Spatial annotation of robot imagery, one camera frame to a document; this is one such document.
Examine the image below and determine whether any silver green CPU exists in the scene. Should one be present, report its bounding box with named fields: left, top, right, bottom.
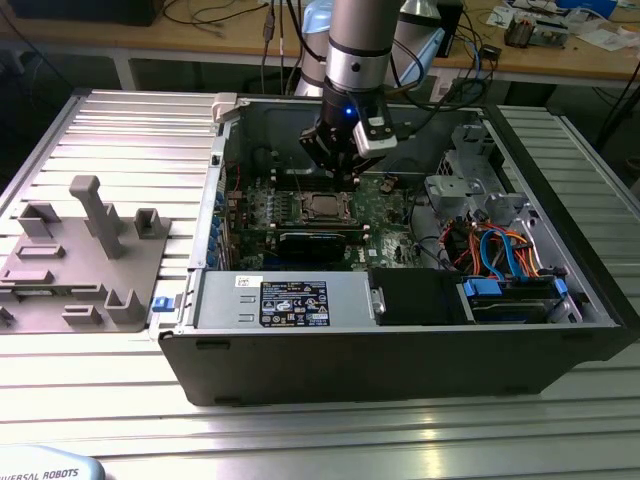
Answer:
left=312, top=197, right=350, bottom=218

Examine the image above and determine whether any metal socket cover frame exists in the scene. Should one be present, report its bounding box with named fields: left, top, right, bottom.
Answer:
left=302, top=193, right=359, bottom=222

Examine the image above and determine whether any CPU socket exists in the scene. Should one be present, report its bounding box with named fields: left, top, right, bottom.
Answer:
left=298, top=191, right=362, bottom=225

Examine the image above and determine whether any green motherboard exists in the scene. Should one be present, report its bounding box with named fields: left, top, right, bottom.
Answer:
left=222, top=172, right=426, bottom=271

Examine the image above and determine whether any black graphics card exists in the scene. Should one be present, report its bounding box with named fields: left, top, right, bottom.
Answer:
left=276, top=229, right=348, bottom=263

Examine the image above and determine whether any silver metal drive cage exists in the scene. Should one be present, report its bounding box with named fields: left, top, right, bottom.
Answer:
left=424, top=124, right=534, bottom=236

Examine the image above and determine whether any black power adapter box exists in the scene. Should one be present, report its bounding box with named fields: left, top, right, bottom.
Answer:
left=438, top=2, right=465, bottom=60

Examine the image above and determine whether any silver power supply unit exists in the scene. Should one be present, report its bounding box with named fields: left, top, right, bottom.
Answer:
left=197, top=269, right=374, bottom=331

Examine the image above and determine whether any wooden workbench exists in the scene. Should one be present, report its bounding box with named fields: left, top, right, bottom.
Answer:
left=0, top=0, right=640, bottom=84

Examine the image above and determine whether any hard disk blue carrier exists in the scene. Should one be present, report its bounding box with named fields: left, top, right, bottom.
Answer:
left=457, top=276, right=569, bottom=326

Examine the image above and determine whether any brown transformer device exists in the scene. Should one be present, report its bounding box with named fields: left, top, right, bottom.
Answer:
left=503, top=12, right=571, bottom=51

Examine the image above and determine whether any black PC case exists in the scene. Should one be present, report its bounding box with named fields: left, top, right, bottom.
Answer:
left=157, top=92, right=640, bottom=409

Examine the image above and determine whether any large black box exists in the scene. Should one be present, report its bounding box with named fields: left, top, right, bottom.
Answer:
left=7, top=0, right=161, bottom=27

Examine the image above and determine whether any grey plastic parts rack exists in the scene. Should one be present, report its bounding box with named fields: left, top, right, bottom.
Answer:
left=0, top=174, right=175, bottom=335

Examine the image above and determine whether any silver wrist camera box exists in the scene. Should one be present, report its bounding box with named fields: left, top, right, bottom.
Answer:
left=352, top=102, right=400, bottom=160

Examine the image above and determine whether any red wire bundle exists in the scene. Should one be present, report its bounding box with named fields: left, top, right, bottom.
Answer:
left=439, top=219, right=481, bottom=266

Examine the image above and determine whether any blue flat data cable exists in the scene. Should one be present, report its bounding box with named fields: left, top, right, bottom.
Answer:
left=477, top=227, right=507, bottom=282
left=499, top=224, right=530, bottom=281

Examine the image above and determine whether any orange flat data cable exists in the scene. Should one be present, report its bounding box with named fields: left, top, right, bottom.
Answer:
left=514, top=227, right=556, bottom=279

